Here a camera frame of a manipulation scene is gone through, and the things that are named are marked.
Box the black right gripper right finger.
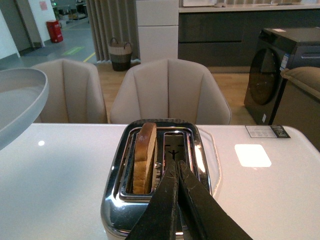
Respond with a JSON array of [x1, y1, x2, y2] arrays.
[[177, 160, 251, 240]]

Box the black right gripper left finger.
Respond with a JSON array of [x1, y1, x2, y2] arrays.
[[126, 159, 179, 240]]

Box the brown bread slice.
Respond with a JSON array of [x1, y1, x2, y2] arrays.
[[132, 122, 157, 195]]

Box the light blue round plate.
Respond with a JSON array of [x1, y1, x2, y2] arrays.
[[0, 68, 49, 149]]

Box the white chrome two-slot toaster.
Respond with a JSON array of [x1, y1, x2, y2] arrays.
[[100, 119, 213, 240]]

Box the label sticker on table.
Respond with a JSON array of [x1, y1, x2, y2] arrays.
[[245, 125, 290, 139]]

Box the beige chair on right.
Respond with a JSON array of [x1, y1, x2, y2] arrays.
[[110, 59, 232, 125]]

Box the beige chair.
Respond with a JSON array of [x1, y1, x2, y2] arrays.
[[110, 59, 232, 125], [32, 58, 108, 124]]

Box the beige cushioned seat edge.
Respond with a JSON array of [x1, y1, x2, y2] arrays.
[[272, 66, 320, 149]]

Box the beige chair on left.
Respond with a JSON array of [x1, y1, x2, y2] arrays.
[[32, 58, 108, 124]]

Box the woven laundry basket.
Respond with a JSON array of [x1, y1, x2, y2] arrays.
[[108, 37, 132, 72]]

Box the dark front-load washing machine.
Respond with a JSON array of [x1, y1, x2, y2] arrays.
[[244, 27, 320, 125]]

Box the dark kitchen counter cabinet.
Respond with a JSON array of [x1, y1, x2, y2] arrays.
[[178, 4, 320, 67]]

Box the white tall cabinet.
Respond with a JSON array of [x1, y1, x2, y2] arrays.
[[135, 0, 179, 63]]

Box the grey pleated curtain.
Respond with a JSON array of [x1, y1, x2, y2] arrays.
[[86, 0, 140, 62]]

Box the red cabinet box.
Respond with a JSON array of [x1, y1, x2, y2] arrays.
[[46, 20, 63, 43]]

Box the white toaster power cable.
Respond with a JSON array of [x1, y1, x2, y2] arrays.
[[198, 128, 222, 201]]

